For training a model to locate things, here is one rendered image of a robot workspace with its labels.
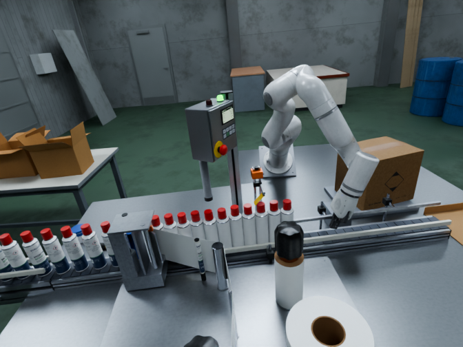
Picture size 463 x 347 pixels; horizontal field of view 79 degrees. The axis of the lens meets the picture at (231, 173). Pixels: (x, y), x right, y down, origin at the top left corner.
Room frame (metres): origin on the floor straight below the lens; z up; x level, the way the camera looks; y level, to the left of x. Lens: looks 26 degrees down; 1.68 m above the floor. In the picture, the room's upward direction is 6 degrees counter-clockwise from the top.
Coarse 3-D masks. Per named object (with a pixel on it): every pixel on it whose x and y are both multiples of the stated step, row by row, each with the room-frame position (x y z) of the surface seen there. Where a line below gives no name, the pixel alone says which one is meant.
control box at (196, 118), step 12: (192, 108) 0.95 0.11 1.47; (204, 108) 0.93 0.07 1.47; (216, 108) 0.94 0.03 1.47; (192, 120) 0.94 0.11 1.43; (204, 120) 0.91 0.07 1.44; (216, 120) 0.94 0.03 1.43; (192, 132) 0.94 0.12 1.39; (204, 132) 0.92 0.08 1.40; (216, 132) 0.93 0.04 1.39; (192, 144) 0.95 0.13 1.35; (204, 144) 0.92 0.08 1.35; (216, 144) 0.92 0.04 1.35; (228, 144) 0.99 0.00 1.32; (192, 156) 0.95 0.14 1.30; (204, 156) 0.92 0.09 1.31; (216, 156) 0.91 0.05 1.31
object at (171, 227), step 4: (164, 216) 0.90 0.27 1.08; (168, 216) 0.90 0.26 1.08; (172, 216) 0.91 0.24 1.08; (168, 220) 0.89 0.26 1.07; (172, 220) 0.90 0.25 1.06; (164, 224) 0.91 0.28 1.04; (168, 224) 0.89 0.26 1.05; (172, 224) 0.89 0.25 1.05; (164, 228) 0.89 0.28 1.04; (168, 228) 0.88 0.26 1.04; (172, 228) 0.88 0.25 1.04; (176, 228) 0.90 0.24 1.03; (172, 232) 0.88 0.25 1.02; (176, 232) 0.89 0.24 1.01
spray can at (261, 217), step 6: (258, 204) 0.92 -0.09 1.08; (264, 204) 0.91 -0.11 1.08; (258, 210) 0.91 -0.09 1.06; (264, 210) 0.91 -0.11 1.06; (258, 216) 0.90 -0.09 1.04; (264, 216) 0.90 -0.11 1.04; (258, 222) 0.90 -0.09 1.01; (264, 222) 0.90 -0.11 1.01; (258, 228) 0.90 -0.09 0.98; (264, 228) 0.90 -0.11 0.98; (258, 234) 0.91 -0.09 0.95; (264, 234) 0.90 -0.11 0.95; (258, 240) 0.91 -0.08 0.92; (264, 240) 0.90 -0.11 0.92
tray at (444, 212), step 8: (424, 208) 1.08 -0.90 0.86; (432, 208) 1.08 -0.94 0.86; (440, 208) 1.08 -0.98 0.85; (448, 208) 1.08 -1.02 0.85; (456, 208) 1.08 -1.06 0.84; (440, 216) 1.05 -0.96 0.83; (448, 216) 1.04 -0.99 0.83; (456, 216) 1.03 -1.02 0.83; (456, 224) 0.98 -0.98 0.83; (456, 232) 0.93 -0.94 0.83; (456, 240) 0.88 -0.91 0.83
